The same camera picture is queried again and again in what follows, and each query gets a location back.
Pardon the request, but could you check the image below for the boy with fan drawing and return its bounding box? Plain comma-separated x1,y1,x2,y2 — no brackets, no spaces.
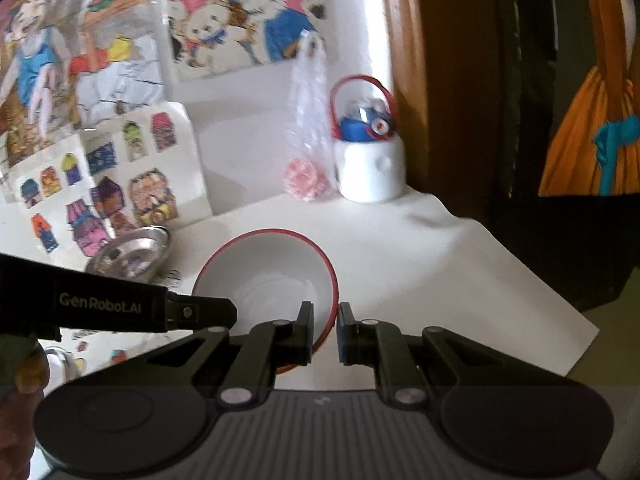
1,0,165,168

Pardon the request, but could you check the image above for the girl with puppy drawing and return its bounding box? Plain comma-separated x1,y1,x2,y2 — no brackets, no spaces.
167,0,326,81

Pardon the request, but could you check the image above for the white bowl red rim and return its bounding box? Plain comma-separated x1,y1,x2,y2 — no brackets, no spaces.
192,229,340,351

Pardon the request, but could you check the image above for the clear plastic bag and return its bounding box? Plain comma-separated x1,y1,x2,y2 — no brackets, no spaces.
283,30,335,202

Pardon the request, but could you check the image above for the deep steel bowl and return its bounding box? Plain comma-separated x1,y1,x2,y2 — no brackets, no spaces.
44,347,86,388

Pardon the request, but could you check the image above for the shallow steel dish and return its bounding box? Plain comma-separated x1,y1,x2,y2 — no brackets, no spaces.
85,226,172,283

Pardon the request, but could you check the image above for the person's left hand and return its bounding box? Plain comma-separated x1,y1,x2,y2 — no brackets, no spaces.
1,335,50,479

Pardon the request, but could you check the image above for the white table cloth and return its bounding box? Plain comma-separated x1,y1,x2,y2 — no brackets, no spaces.
0,184,600,480

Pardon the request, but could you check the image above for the white bottle blue lid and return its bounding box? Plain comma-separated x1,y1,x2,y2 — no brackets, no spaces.
329,75,406,204

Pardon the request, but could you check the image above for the brown wooden door frame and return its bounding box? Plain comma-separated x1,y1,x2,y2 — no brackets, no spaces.
384,0,499,216

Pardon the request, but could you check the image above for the coloured houses drawing sheet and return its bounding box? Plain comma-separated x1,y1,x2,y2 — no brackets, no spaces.
1,102,213,269

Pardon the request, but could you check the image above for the orange dress lady painting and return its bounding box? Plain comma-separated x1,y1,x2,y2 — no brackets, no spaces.
538,0,639,196

